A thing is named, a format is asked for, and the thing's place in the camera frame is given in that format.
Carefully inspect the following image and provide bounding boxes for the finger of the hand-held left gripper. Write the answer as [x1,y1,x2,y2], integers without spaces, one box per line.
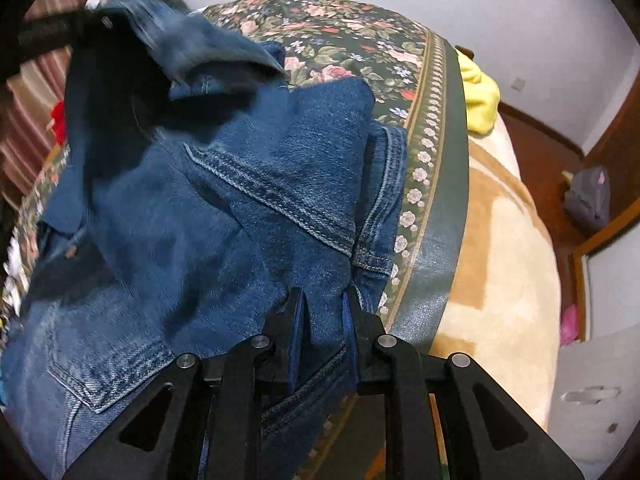
[17,10,118,50]

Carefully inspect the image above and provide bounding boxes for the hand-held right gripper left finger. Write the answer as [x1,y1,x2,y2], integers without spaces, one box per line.
[62,287,307,480]

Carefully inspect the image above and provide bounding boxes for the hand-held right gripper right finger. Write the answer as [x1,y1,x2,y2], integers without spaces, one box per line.
[342,285,586,480]

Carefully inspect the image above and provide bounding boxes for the blue denim jeans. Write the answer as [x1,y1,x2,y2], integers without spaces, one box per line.
[0,0,408,480]

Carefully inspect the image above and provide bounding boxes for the striped maroon curtain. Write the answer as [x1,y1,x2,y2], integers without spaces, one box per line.
[0,0,101,201]

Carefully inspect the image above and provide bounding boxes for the red cloth item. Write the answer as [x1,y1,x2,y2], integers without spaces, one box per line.
[50,102,69,143]

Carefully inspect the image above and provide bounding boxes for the beige plush blanket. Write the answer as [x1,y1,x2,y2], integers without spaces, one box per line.
[430,110,563,436]

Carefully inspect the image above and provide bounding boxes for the pink plastic bag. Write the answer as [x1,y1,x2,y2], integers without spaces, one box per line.
[560,307,579,346]

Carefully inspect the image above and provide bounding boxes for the grey bag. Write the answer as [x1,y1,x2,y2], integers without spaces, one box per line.
[564,167,612,233]

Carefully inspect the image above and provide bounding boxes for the yellow cloth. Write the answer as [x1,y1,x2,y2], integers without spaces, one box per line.
[457,52,502,138]

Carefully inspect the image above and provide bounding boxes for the dark floral bedspread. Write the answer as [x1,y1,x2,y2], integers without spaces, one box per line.
[0,0,471,480]

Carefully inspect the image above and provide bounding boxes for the wooden wardrobe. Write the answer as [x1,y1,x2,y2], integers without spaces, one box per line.
[570,60,640,346]

